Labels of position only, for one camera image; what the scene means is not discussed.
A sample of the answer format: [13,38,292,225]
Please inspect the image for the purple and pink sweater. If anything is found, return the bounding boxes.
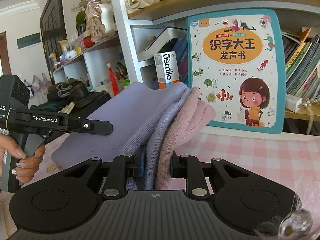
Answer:
[51,82,216,190]

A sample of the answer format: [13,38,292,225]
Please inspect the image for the person's left hand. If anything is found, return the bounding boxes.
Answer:
[1,134,46,184]

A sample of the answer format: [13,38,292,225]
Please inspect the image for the black leather shoe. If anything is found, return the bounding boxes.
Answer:
[47,79,96,108]

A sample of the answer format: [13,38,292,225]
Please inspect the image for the red tassel ornament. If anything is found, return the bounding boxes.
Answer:
[107,61,120,96]

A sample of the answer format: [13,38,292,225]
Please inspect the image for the white usmile box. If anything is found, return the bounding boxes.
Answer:
[153,51,180,89]

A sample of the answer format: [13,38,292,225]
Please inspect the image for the teal children's character book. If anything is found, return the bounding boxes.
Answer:
[187,9,286,134]

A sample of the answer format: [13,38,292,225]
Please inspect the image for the white wooden bookshelf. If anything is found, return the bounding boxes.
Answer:
[49,0,320,136]

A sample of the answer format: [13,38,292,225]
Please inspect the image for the floral fabric bag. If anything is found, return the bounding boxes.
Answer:
[86,0,117,42]

